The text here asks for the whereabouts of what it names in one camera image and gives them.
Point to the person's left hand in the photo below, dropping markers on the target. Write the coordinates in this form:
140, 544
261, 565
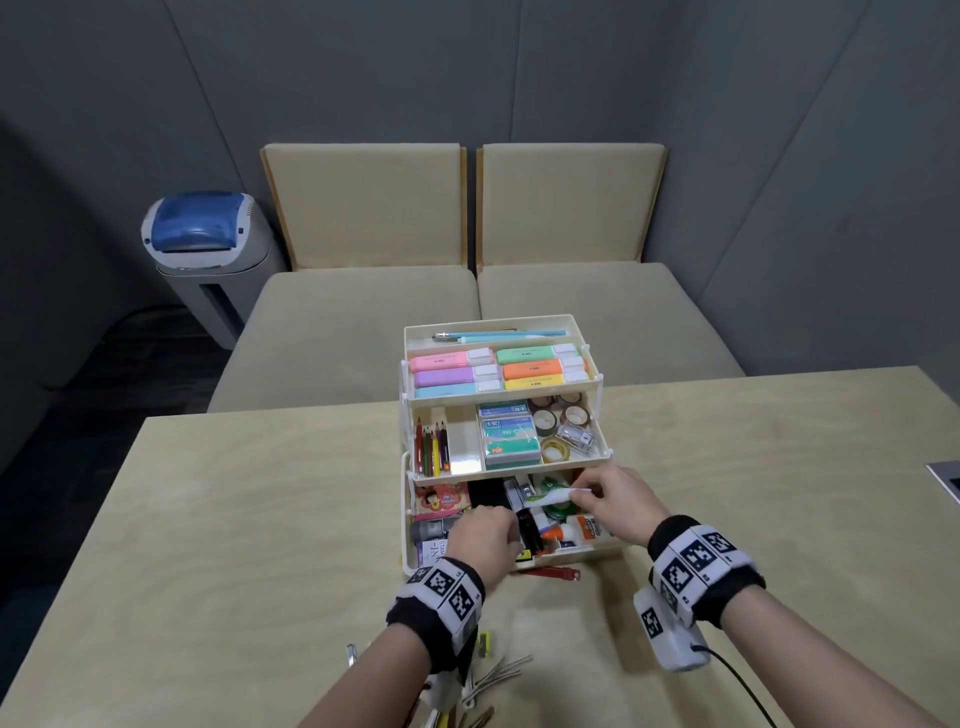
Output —
484, 544

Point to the person's right hand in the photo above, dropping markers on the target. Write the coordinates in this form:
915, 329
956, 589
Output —
626, 506

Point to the white glue bottle orange cap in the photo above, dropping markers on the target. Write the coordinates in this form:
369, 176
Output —
581, 529

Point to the white purple ink box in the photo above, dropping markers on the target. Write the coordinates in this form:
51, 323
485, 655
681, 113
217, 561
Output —
431, 553

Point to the grey date stamp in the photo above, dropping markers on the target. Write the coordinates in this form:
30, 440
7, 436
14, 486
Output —
431, 530

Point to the white purple marker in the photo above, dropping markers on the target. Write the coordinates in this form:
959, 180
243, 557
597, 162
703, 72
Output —
514, 495

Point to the pink cartoon card pack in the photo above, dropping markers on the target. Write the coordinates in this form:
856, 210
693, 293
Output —
441, 501

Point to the white green correction tape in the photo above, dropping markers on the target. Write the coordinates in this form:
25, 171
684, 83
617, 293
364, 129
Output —
559, 514

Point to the white plastic paddle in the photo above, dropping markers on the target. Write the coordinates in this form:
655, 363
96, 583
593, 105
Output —
559, 497

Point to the cream tiered organizer box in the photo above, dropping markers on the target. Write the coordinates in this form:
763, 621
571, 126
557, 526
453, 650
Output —
585, 420

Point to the green white staple box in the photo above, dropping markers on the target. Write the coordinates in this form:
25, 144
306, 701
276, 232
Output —
512, 452

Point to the grey glitter tape roll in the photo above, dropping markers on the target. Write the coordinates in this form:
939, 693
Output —
568, 418

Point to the green pen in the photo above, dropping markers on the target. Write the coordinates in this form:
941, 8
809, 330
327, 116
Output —
427, 454

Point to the red coloured pencil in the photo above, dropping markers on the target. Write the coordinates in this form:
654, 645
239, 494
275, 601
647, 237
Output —
418, 450

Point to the grey green tape roll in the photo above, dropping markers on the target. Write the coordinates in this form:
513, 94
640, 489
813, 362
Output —
537, 422

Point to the pile of metal paper clips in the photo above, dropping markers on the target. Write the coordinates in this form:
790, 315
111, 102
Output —
491, 675

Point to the brown tape roll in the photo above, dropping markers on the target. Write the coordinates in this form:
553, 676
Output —
534, 403

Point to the yellow highlighter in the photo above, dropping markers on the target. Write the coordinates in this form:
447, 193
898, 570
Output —
536, 383

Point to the light blue highlighter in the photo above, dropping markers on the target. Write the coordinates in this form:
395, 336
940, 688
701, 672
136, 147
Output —
450, 390

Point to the orange highlighter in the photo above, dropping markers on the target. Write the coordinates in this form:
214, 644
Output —
534, 370

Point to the purple highlighter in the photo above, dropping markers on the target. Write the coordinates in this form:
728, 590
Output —
446, 377

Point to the green highlighter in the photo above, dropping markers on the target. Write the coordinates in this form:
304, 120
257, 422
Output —
529, 355

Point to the pink highlighter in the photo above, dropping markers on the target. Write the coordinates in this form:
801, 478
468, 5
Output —
442, 361

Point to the white pen teal cap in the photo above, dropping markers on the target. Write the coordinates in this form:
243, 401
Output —
457, 337

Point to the person's right forearm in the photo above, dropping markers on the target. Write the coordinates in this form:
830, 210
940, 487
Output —
825, 667

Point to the person's left forearm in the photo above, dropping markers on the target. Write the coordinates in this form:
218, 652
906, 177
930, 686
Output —
375, 682

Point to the black white marker wristband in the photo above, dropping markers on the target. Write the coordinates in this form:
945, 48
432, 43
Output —
705, 566
439, 607

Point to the beige sofa chair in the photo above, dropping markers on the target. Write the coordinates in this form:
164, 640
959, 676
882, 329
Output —
360, 210
570, 206

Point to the grey table socket panel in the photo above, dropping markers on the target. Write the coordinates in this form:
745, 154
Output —
946, 480

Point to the grey blue-lid paper shredder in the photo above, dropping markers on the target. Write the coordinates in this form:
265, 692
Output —
206, 247

